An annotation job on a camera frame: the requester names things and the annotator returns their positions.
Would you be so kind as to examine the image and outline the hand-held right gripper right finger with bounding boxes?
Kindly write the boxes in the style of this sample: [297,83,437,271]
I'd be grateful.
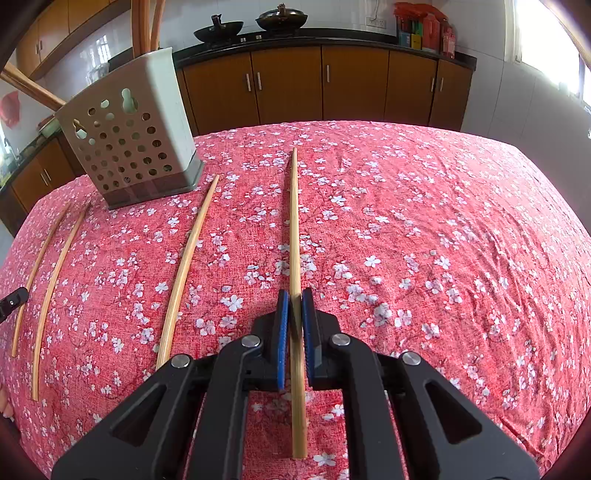
[301,288,541,480]

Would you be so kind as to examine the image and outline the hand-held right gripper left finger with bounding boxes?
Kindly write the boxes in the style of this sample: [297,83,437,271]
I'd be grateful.
[51,290,291,480]

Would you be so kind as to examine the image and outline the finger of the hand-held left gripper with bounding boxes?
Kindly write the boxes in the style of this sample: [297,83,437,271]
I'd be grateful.
[0,287,29,320]

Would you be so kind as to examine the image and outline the bamboo chopstick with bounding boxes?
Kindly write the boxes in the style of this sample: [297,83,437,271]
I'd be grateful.
[0,62,68,112]
[31,204,91,401]
[11,202,71,359]
[131,0,151,54]
[288,147,309,459]
[150,0,167,51]
[156,174,221,370]

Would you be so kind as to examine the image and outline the pale green perforated utensil holder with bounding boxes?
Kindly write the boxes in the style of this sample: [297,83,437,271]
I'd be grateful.
[54,48,205,210]

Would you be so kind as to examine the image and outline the red floral tablecloth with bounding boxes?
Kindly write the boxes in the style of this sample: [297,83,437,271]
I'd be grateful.
[0,120,591,480]

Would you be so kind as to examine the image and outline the hanging red plastic bag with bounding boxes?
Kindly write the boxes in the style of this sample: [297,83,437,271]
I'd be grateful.
[0,91,21,127]

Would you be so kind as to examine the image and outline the wooden lower kitchen cabinets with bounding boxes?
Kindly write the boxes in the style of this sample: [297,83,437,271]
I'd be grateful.
[0,45,476,238]

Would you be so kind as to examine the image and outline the wooden kitchen cabinets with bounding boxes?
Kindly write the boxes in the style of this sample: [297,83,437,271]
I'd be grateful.
[14,0,134,81]
[0,45,476,238]

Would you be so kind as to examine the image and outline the wooden upper kitchen cabinets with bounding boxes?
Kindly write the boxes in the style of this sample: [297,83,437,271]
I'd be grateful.
[14,0,134,81]

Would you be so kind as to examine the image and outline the black gas stove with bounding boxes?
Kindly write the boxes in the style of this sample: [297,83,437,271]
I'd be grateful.
[198,30,319,45]

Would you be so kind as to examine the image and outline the black kitchen countertop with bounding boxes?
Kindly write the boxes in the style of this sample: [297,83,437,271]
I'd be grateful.
[0,28,478,192]

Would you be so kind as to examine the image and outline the black wok with lid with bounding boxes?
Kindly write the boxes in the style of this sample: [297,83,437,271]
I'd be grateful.
[255,4,308,32]

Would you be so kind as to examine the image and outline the red seasoning bottles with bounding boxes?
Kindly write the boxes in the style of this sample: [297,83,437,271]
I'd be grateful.
[422,14,456,57]

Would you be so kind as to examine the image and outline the large red plastic bag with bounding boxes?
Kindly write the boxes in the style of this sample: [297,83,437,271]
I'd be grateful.
[394,2,437,21]

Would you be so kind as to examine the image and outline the sliding glass window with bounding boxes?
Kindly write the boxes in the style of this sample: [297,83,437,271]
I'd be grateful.
[505,0,591,109]

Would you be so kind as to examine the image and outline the black wok with handle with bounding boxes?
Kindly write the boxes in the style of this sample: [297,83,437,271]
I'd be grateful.
[193,15,244,43]

